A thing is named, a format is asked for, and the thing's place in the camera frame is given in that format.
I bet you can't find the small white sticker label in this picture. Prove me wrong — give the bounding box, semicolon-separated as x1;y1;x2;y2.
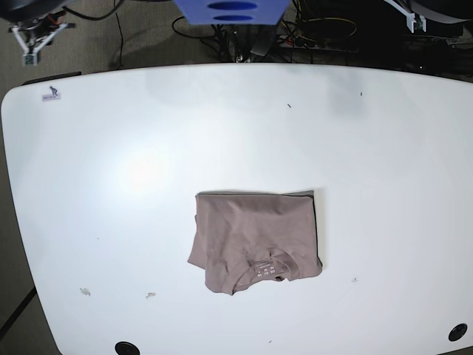
41;86;61;101

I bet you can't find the black table grommet left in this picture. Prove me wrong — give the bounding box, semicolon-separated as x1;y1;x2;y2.
115;342;140;355

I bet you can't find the black table grommet right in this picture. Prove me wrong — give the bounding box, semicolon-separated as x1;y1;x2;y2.
448;323;468;342

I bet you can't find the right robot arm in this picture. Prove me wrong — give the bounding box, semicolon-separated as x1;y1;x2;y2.
1;0;71;65

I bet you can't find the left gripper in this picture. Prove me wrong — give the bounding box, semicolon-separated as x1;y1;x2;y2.
384;0;415;22

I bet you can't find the black table grommet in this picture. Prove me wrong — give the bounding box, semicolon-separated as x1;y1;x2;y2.
448;323;468;342
115;342;140;355

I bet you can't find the black power strip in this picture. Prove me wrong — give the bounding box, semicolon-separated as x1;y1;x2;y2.
276;35;361;53

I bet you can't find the blue plastic mount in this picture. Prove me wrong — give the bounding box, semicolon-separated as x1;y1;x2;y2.
174;0;290;25

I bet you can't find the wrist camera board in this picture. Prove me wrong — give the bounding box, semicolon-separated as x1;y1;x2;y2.
23;53;38;66
406;13;426;33

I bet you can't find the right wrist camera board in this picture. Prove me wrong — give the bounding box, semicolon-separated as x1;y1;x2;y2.
23;53;38;66

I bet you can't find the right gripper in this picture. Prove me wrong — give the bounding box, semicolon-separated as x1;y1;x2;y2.
9;13;76;58

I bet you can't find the mauve T-shirt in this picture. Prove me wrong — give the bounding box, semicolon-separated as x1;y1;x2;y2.
188;191;323;296

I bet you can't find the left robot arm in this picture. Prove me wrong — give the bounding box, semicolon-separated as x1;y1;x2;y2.
387;0;473;24

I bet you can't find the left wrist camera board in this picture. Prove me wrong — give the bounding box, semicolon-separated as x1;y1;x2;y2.
406;13;426;33

